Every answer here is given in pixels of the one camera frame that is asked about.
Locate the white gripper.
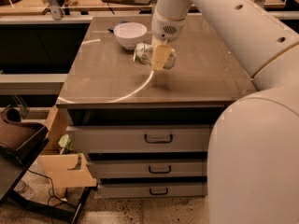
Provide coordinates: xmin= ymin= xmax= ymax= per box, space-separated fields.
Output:
xmin=151 ymin=9 xmax=187 ymax=71

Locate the crushed 7up can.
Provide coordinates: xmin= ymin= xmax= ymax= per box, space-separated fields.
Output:
xmin=134 ymin=43 xmax=177 ymax=70

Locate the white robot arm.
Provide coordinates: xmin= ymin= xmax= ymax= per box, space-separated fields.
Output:
xmin=153 ymin=0 xmax=299 ymax=224

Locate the white ceramic bowl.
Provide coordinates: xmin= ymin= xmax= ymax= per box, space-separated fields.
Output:
xmin=113 ymin=22 xmax=148 ymax=49

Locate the grey drawer cabinet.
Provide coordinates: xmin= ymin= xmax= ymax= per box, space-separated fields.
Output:
xmin=57 ymin=14 xmax=255 ymax=186

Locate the top grey drawer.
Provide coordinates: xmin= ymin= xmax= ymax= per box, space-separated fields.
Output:
xmin=67 ymin=125 xmax=210 ymax=153

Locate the grey drawer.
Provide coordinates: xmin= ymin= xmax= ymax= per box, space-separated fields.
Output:
xmin=87 ymin=159 xmax=206 ymax=179
xmin=67 ymin=125 xmax=210 ymax=153
xmin=98 ymin=182 xmax=207 ymax=199

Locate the middle grey drawer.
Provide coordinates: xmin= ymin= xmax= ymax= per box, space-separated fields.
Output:
xmin=87 ymin=159 xmax=206 ymax=179

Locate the bottom grey drawer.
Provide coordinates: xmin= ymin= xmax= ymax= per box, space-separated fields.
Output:
xmin=98 ymin=182 xmax=207 ymax=199

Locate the cardboard piece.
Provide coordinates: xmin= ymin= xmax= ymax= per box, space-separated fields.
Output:
xmin=39 ymin=154 xmax=97 ymax=198

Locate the dark brown chair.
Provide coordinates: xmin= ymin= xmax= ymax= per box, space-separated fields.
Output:
xmin=0 ymin=107 xmax=48 ymax=203

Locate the black floor cable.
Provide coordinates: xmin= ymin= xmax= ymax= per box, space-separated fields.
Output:
xmin=28 ymin=168 xmax=78 ymax=210

